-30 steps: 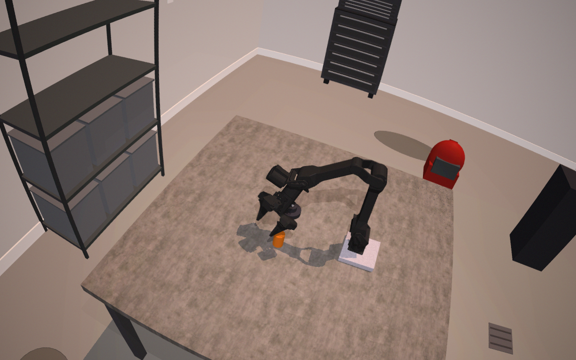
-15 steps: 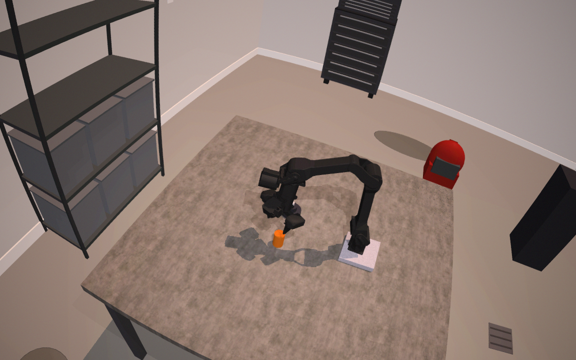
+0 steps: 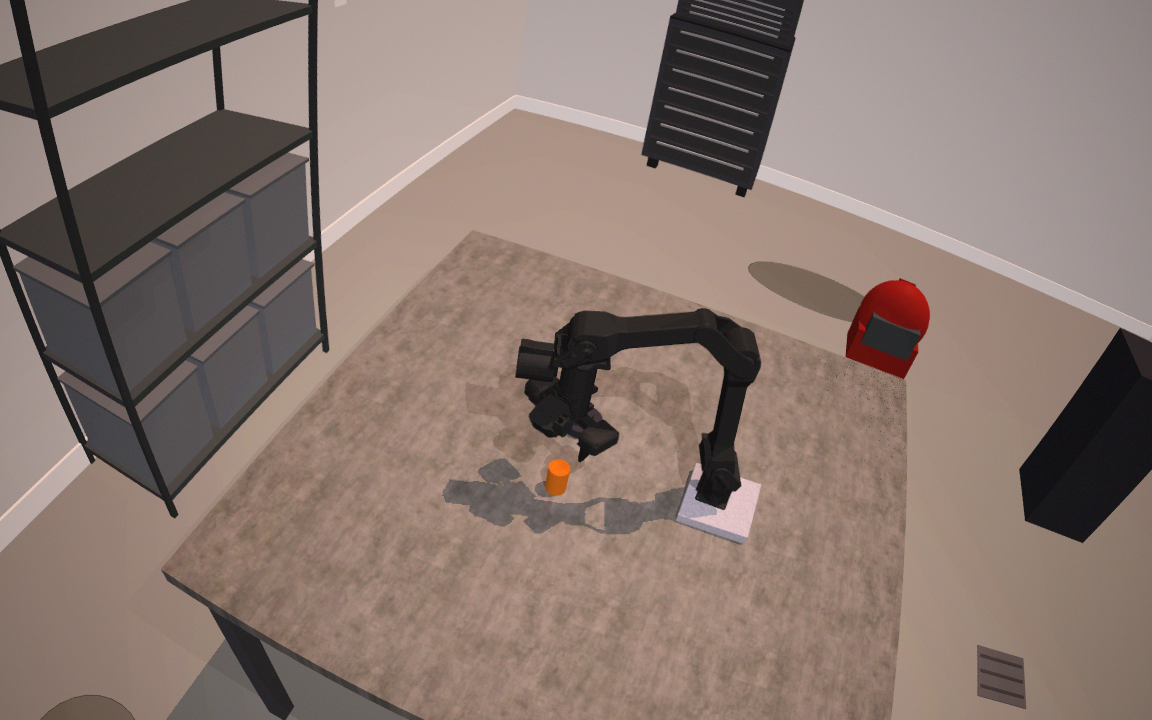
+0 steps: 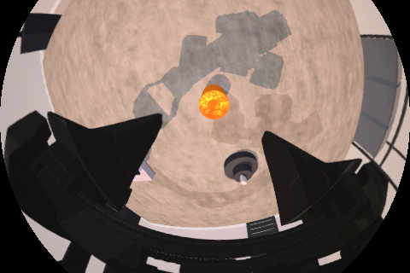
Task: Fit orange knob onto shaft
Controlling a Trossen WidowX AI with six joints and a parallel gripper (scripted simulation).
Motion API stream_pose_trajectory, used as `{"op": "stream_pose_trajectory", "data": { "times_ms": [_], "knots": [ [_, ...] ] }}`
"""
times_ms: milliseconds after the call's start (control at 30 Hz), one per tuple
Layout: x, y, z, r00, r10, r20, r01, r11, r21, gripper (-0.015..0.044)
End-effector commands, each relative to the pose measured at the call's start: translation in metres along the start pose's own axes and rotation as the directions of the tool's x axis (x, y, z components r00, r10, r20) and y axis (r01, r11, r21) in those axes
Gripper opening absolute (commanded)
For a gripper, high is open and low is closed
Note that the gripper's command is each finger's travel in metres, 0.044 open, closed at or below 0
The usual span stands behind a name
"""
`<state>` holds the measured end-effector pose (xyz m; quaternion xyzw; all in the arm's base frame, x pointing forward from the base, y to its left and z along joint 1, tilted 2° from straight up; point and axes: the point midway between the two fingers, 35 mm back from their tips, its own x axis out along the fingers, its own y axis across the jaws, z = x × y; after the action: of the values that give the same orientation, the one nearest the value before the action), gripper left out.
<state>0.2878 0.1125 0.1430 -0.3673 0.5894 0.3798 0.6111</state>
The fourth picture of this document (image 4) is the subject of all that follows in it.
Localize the orange knob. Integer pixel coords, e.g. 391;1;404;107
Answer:
199;84;230;119

